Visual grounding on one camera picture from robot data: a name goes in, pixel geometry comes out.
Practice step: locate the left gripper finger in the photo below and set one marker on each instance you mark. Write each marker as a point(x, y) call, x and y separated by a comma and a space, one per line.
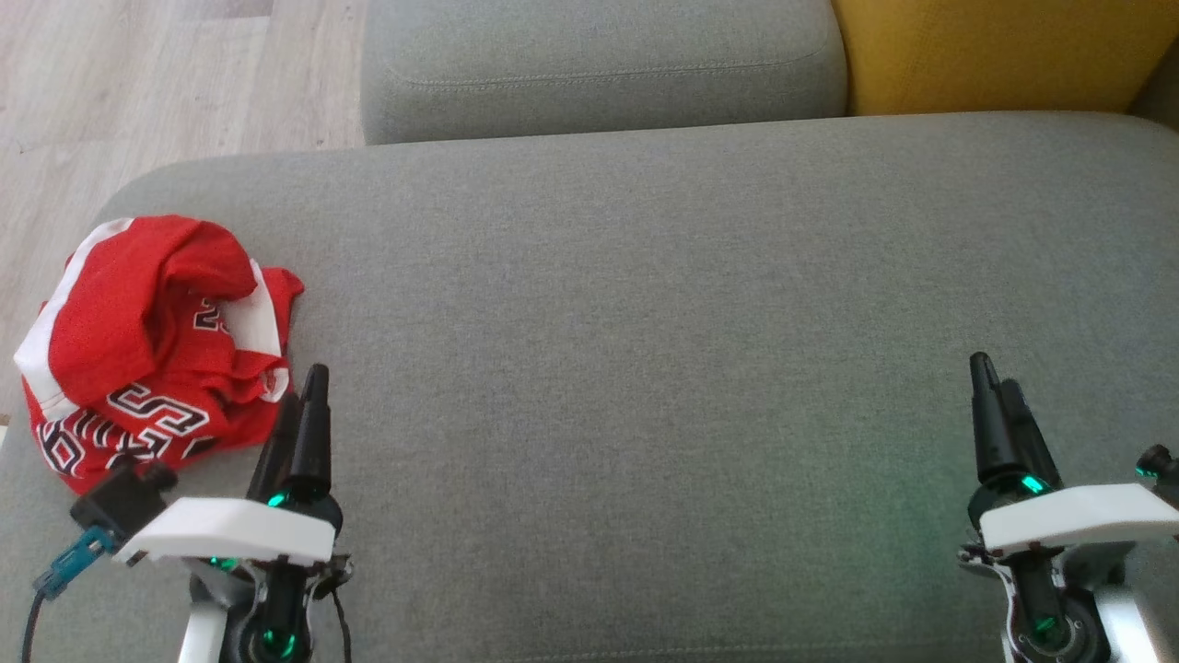
point(276, 460)
point(313, 442)

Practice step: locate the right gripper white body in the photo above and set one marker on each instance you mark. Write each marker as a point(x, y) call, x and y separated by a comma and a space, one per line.
point(1068, 520)

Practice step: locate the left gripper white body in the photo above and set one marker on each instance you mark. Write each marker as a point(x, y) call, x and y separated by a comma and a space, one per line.
point(230, 534)

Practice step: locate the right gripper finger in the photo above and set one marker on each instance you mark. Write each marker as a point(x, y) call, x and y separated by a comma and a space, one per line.
point(993, 433)
point(1033, 451)

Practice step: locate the red Bulls basketball jersey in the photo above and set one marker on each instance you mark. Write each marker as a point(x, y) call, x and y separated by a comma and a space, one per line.
point(138, 424)

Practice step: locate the red white-striped basketball shorts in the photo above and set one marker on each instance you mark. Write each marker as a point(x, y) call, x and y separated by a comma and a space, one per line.
point(120, 295)

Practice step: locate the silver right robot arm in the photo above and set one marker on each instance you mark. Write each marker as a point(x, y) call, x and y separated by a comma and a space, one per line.
point(1119, 626)

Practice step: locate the grey sofa chaise seat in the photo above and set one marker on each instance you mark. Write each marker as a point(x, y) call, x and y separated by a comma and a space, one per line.
point(645, 368)

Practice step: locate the large yellow sofa backrest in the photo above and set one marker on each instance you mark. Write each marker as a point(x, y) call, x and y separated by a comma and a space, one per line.
point(995, 51)

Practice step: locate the grey sofa seat cushion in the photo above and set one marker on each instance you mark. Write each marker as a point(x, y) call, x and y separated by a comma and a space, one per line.
point(599, 64)

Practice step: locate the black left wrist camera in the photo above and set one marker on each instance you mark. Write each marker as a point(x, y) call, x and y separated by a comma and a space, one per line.
point(115, 506)

